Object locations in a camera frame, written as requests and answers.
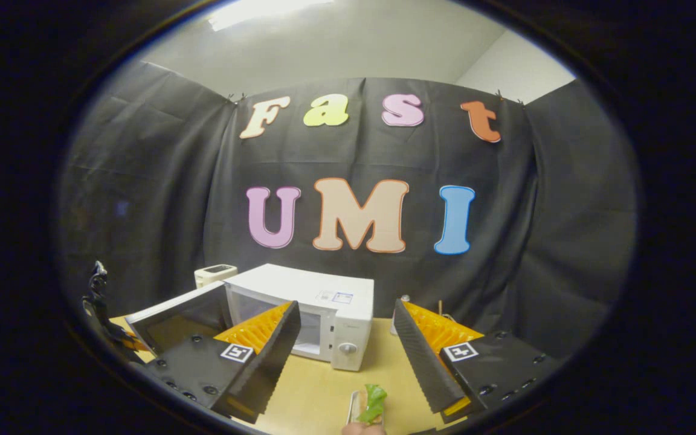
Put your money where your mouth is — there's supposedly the lettuce sandwich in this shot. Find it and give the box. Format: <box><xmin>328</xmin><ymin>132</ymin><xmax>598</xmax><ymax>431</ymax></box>
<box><xmin>347</xmin><ymin>383</ymin><xmax>389</xmax><ymax>425</ymax></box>

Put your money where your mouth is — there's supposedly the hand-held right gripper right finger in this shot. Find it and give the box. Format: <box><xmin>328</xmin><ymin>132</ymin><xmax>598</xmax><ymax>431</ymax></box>
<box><xmin>393</xmin><ymin>298</ymin><xmax>561</xmax><ymax>425</ymax></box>

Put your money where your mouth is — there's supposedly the white microwave oven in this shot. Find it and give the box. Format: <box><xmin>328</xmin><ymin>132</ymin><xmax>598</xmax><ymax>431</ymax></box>
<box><xmin>126</xmin><ymin>263</ymin><xmax>376</xmax><ymax>373</ymax></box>

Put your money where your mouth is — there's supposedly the small white electronic device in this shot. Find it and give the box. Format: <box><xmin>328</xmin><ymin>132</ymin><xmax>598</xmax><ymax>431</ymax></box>
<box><xmin>195</xmin><ymin>264</ymin><xmax>239</xmax><ymax>289</ymax></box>

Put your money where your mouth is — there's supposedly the small pink label bottle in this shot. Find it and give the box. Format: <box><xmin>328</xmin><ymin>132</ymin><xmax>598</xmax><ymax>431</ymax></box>
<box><xmin>390</xmin><ymin>294</ymin><xmax>411</xmax><ymax>337</ymax></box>

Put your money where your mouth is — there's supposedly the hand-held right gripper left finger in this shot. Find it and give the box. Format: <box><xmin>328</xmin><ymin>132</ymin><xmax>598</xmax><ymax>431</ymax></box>
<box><xmin>144</xmin><ymin>300</ymin><xmax>302</xmax><ymax>425</ymax></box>

